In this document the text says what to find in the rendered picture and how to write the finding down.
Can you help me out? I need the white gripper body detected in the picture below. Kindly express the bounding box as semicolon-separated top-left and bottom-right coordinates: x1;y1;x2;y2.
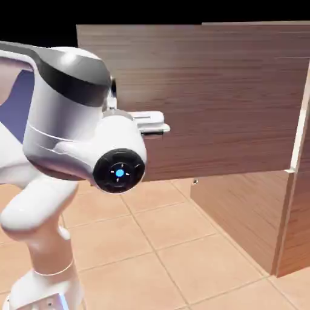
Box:
130;110;171;136

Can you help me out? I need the small brown wooden cabinet door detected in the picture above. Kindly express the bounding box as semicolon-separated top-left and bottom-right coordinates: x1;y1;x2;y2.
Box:
190;170;295;277

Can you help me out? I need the brown wooden cabinet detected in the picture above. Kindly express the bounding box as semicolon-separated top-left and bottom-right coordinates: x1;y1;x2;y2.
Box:
201;21;310;279

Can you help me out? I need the large brown wooden cabinet door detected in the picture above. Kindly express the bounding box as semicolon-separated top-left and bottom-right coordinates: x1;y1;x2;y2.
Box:
76;23;310;183

